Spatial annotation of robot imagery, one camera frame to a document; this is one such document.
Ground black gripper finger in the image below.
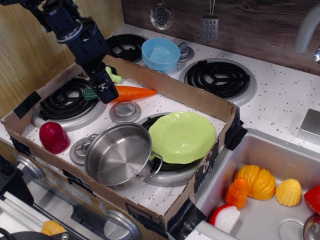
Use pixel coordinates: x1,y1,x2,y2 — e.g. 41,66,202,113
89,70,119,104

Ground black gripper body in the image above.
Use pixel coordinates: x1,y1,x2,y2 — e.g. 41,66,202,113
56,17,108,82

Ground orange toy carrot green stem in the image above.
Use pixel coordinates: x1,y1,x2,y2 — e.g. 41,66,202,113
83,85,157,102

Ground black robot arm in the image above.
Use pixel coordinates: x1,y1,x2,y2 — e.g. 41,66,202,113
0,0,119,104

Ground light green plastic plate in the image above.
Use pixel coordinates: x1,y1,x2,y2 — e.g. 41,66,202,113
148,112,216,165

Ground small orange toy carrot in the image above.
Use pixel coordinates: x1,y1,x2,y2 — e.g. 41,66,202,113
224,177,248,210

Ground light green toy broccoli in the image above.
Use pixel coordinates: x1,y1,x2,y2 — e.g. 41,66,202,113
105,66,122,84

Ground silver centre stove knob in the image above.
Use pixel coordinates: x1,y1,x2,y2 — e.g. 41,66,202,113
109,101,142,123

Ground silver stove knob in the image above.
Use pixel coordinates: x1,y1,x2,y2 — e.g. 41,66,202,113
109,101,142,123
69,137,94,167
178,42,195,63

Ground black front left burner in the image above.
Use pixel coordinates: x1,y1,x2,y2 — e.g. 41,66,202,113
32,77,106,132

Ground black burner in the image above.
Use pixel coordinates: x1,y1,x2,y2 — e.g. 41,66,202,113
138,113,203,188
106,34,148,63
179,58,258,107
32,77,106,132

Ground black back left burner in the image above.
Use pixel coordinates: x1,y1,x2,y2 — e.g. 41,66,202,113
106,34,148,63

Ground light blue plastic bowl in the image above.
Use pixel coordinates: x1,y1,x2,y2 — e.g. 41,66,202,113
141,38,181,72

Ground silver front stove knob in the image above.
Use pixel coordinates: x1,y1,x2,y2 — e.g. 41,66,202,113
69,137,94,167

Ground dark red toy vegetable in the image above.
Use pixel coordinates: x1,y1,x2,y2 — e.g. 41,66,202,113
39,121,70,154

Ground stainless steel pot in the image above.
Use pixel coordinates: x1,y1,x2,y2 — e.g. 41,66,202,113
84,122,163,190

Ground hanging silver slotted ladle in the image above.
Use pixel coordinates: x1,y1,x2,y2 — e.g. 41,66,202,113
149,0,175,31

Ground silver back stove knob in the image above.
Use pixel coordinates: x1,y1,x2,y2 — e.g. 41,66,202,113
178,42,195,63

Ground black front right burner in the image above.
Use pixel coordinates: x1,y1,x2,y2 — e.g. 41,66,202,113
138,113,203,188

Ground silver oven front dial left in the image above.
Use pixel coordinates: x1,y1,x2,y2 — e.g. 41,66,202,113
16,155,45,184

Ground silver oven dial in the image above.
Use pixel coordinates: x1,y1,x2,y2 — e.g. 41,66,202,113
16,155,45,184
103,209,140,240

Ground black back right burner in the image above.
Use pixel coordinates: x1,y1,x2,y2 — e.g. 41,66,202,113
179,58,258,107

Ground hanging silver slotted spatula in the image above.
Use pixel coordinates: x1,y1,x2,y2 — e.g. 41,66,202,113
200,0,219,42

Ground black clamp left edge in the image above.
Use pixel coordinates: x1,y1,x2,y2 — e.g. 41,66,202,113
0,155,34,206

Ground silver oven front dial right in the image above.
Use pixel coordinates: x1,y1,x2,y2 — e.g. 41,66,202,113
103,209,140,240

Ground brown cardboard fence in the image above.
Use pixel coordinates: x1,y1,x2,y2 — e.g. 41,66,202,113
3,55,239,240

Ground yellow object bottom left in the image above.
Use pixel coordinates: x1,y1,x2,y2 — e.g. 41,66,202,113
40,220,66,236

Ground red white toy slice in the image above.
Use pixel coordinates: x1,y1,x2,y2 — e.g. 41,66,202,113
208,204,241,234

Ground orange yellow toy pumpkin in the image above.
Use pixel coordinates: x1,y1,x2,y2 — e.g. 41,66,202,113
234,165,276,201

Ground silver metal sink basin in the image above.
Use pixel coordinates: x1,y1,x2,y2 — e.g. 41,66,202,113
189,129,320,240

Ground silver square faucet base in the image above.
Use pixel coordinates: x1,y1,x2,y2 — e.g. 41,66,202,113
297,108,320,146

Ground yellow toy corn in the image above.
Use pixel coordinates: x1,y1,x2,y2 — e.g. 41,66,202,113
275,178,302,207

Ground grey sink faucet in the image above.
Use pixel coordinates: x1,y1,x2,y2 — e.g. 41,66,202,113
293,4,320,53

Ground silver sink drain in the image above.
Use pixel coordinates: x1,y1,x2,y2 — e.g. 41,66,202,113
278,220,303,240

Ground red toy pepper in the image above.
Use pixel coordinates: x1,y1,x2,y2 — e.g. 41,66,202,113
304,185,320,215

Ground black cable bottom left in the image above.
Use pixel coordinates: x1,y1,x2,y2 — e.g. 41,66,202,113
0,227,13,240

